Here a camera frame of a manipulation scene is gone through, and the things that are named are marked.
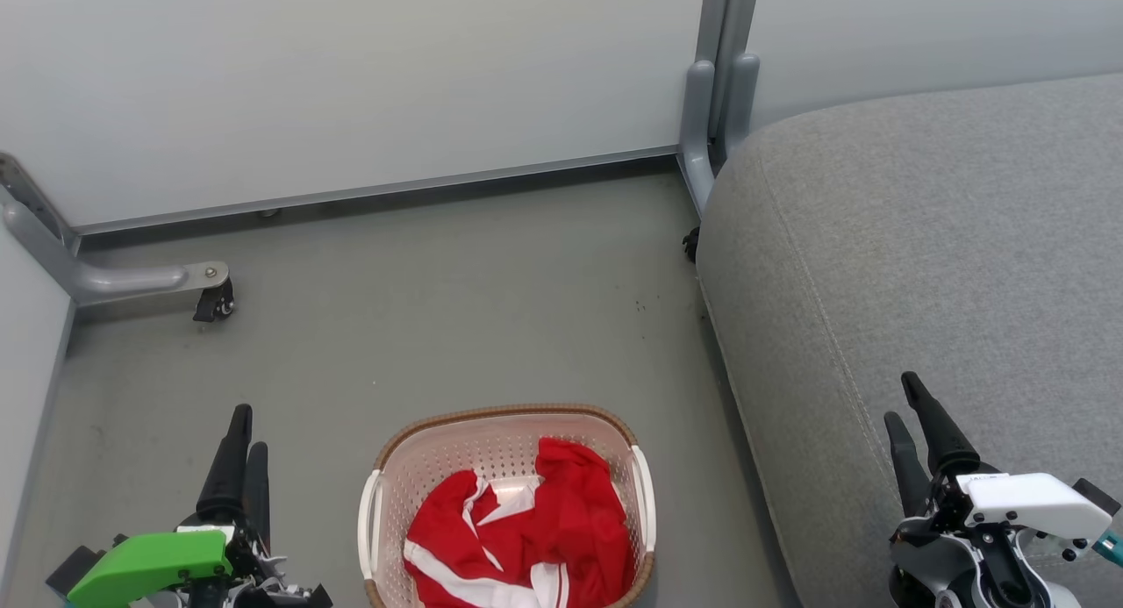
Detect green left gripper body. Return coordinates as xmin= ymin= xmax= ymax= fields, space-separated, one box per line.
xmin=46 ymin=525 xmax=334 ymax=608

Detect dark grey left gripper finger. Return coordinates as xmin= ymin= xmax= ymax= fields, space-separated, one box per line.
xmin=243 ymin=441 xmax=271 ymax=540
xmin=196 ymin=404 xmax=254 ymax=526

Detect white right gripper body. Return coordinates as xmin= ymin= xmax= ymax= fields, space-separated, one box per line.
xmin=930 ymin=468 xmax=1123 ymax=563

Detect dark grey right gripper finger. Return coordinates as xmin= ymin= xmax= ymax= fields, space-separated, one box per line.
xmin=883 ymin=411 xmax=933 ymax=518
xmin=901 ymin=371 xmax=982 ymax=478

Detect red shorts with white stripes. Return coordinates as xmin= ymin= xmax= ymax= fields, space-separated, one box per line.
xmin=404 ymin=470 xmax=571 ymax=608

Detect plain red garment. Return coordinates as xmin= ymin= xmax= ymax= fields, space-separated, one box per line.
xmin=525 ymin=437 xmax=638 ymax=605

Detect grey fabric sofa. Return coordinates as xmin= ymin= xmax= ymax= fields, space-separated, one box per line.
xmin=696 ymin=73 xmax=1123 ymax=608

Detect partition caster wheel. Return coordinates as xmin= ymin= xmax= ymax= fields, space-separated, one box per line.
xmin=193 ymin=277 xmax=236 ymax=323

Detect pink perforated laundry basket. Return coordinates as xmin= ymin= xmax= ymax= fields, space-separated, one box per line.
xmin=357 ymin=404 xmax=657 ymax=608

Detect grey partition foot bracket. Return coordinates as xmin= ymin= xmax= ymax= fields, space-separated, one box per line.
xmin=0 ymin=152 xmax=231 ymax=309

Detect aluminium partition bottom rail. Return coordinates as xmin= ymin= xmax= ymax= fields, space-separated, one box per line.
xmin=75 ymin=146 xmax=681 ymax=236

